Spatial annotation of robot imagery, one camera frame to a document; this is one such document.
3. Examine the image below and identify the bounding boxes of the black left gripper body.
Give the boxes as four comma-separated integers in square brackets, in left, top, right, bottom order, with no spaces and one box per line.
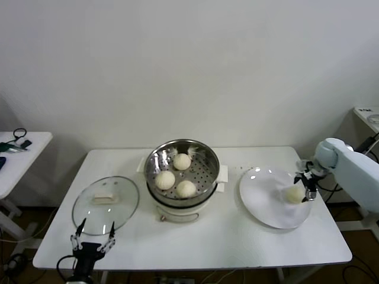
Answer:
[72,242,105,277]

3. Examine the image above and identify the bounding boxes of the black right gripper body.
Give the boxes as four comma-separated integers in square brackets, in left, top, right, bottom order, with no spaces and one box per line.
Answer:
[301,170,321,191]

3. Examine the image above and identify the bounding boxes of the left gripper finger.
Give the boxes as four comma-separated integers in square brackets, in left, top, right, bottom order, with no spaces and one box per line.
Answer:
[70,218,87,251]
[99,221,117,253]

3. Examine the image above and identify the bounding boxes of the white steamed baozi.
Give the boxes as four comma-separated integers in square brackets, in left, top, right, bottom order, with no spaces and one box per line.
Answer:
[284,186,306,205]
[176,180,197,199]
[173,153,191,172]
[155,170,176,191]

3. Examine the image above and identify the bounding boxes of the round glass pot lid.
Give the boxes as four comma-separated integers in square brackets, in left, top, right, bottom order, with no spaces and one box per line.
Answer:
[72,176,140,237]

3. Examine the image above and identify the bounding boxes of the perforated steel steamer basket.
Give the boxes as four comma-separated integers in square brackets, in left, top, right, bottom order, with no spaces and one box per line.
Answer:
[137,138,229,208]

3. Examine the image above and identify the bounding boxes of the large white round plate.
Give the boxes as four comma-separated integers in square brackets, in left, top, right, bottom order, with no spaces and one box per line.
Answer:
[239,166,312,229]

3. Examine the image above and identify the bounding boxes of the white electric cooker base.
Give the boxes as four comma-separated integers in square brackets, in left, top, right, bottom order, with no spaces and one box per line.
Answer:
[146,177,226,224]

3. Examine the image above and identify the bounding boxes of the white side table with tools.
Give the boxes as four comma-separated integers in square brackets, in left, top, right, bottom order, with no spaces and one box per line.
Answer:
[0,131,53,246]

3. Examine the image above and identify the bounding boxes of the green hand tool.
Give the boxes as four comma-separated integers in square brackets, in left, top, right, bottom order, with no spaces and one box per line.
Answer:
[0,141,29,153]

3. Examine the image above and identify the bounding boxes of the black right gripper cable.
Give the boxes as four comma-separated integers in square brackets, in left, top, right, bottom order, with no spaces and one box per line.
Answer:
[318,174,341,202]

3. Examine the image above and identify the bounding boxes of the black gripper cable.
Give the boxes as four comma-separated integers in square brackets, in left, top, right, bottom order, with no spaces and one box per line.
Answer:
[318,174,341,202]
[56,256,78,282]

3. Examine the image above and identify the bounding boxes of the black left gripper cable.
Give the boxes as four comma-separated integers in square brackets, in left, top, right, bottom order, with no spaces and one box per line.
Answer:
[56,256,78,282]

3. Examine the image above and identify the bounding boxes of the black cable bundle on floor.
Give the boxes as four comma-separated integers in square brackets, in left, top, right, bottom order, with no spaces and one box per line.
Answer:
[0,253,33,272]

